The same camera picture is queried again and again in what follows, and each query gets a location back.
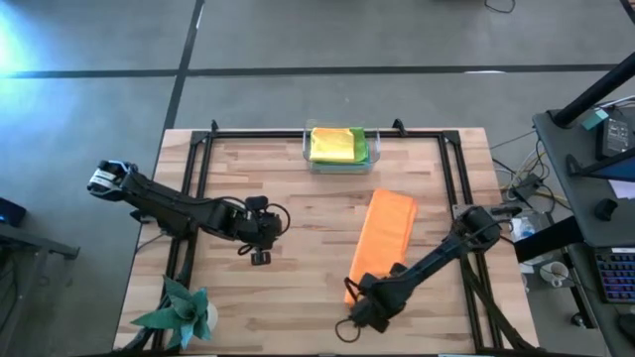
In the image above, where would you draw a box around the clear water bottle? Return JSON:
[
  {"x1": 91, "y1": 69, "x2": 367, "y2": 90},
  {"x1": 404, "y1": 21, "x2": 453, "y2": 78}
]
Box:
[{"x1": 508, "y1": 216, "x2": 538, "y2": 245}]

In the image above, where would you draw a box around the clear plastic bin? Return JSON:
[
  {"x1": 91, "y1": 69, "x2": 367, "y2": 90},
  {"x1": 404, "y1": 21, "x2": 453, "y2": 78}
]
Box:
[{"x1": 302, "y1": 117, "x2": 382, "y2": 177}]

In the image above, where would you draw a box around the dark grey desk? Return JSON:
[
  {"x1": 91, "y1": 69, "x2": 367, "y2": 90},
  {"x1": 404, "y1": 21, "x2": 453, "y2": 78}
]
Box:
[{"x1": 532, "y1": 106, "x2": 635, "y2": 357}]

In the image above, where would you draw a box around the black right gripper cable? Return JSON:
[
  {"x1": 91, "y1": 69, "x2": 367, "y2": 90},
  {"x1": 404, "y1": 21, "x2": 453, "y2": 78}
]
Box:
[{"x1": 334, "y1": 276, "x2": 368, "y2": 344}]

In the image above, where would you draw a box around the black desk crossbar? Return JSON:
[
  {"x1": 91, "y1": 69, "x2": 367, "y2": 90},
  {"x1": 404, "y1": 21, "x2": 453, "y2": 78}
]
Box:
[{"x1": 513, "y1": 215, "x2": 585, "y2": 264}]

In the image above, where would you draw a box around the white mug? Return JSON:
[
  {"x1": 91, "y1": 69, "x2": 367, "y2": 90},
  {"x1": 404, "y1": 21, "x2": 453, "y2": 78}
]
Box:
[{"x1": 539, "y1": 261, "x2": 571, "y2": 289}]

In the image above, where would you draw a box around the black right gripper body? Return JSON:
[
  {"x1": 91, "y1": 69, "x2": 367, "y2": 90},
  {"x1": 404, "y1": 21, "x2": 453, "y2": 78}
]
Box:
[{"x1": 349, "y1": 271, "x2": 411, "y2": 334}]

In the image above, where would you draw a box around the black aluminium table frame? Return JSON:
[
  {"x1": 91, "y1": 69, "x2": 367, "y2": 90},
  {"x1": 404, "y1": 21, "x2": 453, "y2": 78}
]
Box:
[{"x1": 148, "y1": 117, "x2": 545, "y2": 356}]

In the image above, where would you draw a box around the black device blue light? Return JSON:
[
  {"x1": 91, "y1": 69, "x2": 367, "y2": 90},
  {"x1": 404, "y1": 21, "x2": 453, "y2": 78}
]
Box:
[{"x1": 0, "y1": 196, "x2": 29, "y2": 229}]

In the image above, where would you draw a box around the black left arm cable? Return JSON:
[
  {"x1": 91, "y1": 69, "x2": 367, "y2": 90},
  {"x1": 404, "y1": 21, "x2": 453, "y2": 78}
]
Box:
[{"x1": 217, "y1": 195, "x2": 293, "y2": 258}]

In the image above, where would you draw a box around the yellow microfiber towel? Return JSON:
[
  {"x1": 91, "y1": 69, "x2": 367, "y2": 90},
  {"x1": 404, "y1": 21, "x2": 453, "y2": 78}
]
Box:
[{"x1": 309, "y1": 126, "x2": 357, "y2": 165}]

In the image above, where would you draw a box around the green microfiber towel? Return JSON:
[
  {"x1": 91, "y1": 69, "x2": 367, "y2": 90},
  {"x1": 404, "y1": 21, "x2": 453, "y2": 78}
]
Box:
[{"x1": 349, "y1": 126, "x2": 371, "y2": 166}]

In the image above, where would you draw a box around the black computer mouse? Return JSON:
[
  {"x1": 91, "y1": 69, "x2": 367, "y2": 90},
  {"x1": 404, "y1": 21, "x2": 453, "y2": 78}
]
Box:
[{"x1": 592, "y1": 197, "x2": 619, "y2": 222}]

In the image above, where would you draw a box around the backlit computer keyboard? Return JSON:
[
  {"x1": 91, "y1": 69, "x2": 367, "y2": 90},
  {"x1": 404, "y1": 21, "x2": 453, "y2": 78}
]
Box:
[{"x1": 593, "y1": 246, "x2": 635, "y2": 304}]

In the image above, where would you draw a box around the white paper sheet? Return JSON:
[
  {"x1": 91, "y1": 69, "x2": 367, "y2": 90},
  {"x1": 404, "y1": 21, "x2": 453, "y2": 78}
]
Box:
[{"x1": 608, "y1": 178, "x2": 635, "y2": 200}]

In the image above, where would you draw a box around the black cable bundle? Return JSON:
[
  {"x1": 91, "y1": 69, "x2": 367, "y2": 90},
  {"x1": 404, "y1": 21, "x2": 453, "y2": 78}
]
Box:
[{"x1": 488, "y1": 133, "x2": 572, "y2": 214}]

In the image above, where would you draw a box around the black laptop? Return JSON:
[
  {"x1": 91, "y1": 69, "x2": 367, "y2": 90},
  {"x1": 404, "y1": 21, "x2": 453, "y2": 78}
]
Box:
[{"x1": 567, "y1": 147, "x2": 635, "y2": 183}]

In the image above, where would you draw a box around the teal sticky note pad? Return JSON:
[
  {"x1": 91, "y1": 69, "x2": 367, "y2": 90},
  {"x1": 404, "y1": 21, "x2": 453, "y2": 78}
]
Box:
[{"x1": 580, "y1": 108, "x2": 610, "y2": 131}]

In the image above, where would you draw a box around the black stand pole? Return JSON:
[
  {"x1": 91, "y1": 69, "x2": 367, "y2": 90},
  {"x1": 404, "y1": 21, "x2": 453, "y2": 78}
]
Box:
[{"x1": 552, "y1": 52, "x2": 635, "y2": 129}]

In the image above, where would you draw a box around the orange microfiber towel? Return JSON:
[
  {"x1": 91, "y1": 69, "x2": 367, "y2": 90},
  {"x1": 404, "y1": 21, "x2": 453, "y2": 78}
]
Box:
[{"x1": 343, "y1": 187, "x2": 420, "y2": 307}]

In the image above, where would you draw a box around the artificial green potted plant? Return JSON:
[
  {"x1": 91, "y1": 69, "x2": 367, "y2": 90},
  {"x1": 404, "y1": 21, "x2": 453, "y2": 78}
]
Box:
[{"x1": 129, "y1": 275, "x2": 219, "y2": 351}]

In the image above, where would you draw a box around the black power adapter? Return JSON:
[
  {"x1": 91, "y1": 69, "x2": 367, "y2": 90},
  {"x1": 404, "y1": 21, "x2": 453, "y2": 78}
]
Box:
[{"x1": 594, "y1": 116, "x2": 635, "y2": 160}]

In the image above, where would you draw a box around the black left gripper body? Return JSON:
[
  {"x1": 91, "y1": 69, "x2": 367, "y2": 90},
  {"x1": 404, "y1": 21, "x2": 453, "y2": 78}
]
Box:
[{"x1": 222, "y1": 205, "x2": 285, "y2": 252}]

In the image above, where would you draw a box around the black floor cable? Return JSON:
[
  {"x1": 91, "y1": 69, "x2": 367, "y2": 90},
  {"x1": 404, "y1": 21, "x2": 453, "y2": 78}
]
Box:
[{"x1": 483, "y1": 0, "x2": 517, "y2": 15}]

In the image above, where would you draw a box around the grey side table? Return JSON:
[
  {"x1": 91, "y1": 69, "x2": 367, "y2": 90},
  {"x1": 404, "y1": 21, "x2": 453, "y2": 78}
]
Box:
[{"x1": 0, "y1": 222, "x2": 80, "y2": 357}]

